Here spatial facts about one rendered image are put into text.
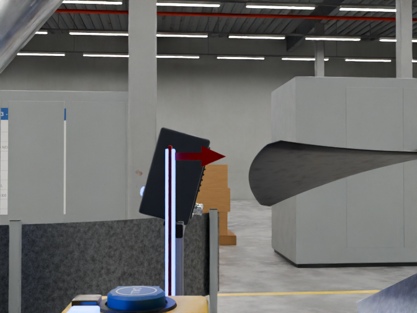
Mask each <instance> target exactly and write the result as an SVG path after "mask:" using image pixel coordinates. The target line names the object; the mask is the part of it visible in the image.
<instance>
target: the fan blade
mask: <svg viewBox="0 0 417 313"><path fill-rule="evenodd" d="M411 160H417V150H410V151H391V150H364V149H355V148H340V147H327V146H321V145H311V144H306V143H297V142H288V141H283V140H280V141H276V142H272V143H268V144H267V145H266V146H264V147H263V148H262V149H261V150H260V151H259V153H258V154H257V155H256V156H255V158H254V160H253V161H252V163H251V166H250V168H249V175H248V178H249V186H250V188H251V191H252V193H253V195H254V197H255V198H256V200H257V201H258V203H260V205H262V206H272V205H274V204H277V203H278V202H281V201H283V200H286V199H288V198H290V197H292V196H295V195H298V194H300V193H303V192H305V191H308V190H310V189H313V188H316V187H319V186H322V185H324V184H327V183H330V182H333V181H336V180H339V179H342V178H346V177H348V176H352V175H356V174H358V173H362V172H365V171H369V170H374V169H377V168H381V167H384V166H389V165H394V164H397V163H403V162H406V161H411Z"/></svg>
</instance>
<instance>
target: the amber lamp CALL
mask: <svg viewBox="0 0 417 313"><path fill-rule="evenodd" d="M101 301H102V296H101V295H77V296H76V297H75V298H74V299H73V300H72V301H71V307H73V306H98V305H99V304H100V303H101Z"/></svg>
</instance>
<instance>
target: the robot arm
mask: <svg viewBox="0 0 417 313"><path fill-rule="evenodd" d="M63 1H64V0H0V74H1V72H2V71H3V70H4V69H5V67H6V66H7V65H8V64H9V63H10V62H11V61H12V60H13V59H14V57H15V56H16V55H17V54H18V53H19V52H20V51H21V50H22V49H23V47H24V46H25V45H26V44H27V42H28V41H29V40H30V39H31V38H32V37H33V36H34V35H35V34H36V33H37V31H38V30H39V29H40V28H41V26H42V25H43V24H44V23H45V22H46V21H47V20H48V19H49V18H50V16H51V15H52V14H53V13H54V12H55V11H56V10H57V9H58V8H59V6H60V5H61V4H62V3H63Z"/></svg>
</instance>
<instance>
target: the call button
mask: <svg viewBox="0 0 417 313"><path fill-rule="evenodd" d="M165 305H166V293H165V292H164V291H163V290H162V289H161V288H159V286H117V288H115V289H113V290H111V291H110V292H109V293H108V294H107V307H109V308H112V309H118V310H125V311H140V310H148V309H156V308H159V307H163V306H165Z"/></svg>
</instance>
